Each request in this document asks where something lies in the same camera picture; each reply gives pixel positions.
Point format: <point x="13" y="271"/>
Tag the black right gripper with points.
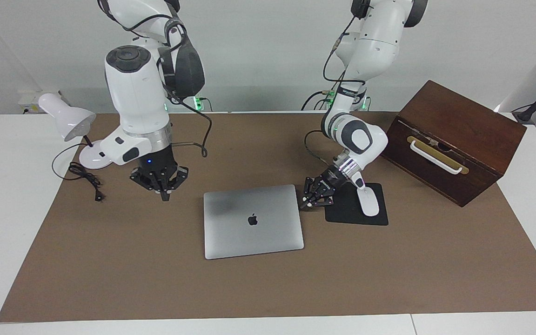
<point x="158" y="163"/>

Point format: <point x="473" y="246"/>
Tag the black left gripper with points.
<point x="331" y="179"/>

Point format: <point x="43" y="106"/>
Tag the grey aluminium laptop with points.
<point x="249" y="232"/>

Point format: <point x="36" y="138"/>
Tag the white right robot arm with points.
<point x="133" y="102"/>

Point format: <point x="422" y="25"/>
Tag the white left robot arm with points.
<point x="370" y="46"/>

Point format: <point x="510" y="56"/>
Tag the black mouse pad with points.
<point x="342" y="214"/>

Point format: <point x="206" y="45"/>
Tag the white computer mouse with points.
<point x="370" y="204"/>

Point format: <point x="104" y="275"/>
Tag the brown paper table mat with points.
<point x="110" y="260"/>

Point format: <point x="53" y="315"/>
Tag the white desk lamp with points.
<point x="70" y="118"/>

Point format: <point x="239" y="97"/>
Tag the white power strip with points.
<point x="30" y="100"/>

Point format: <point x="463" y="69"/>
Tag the dark brown wooden box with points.
<point x="458" y="116"/>

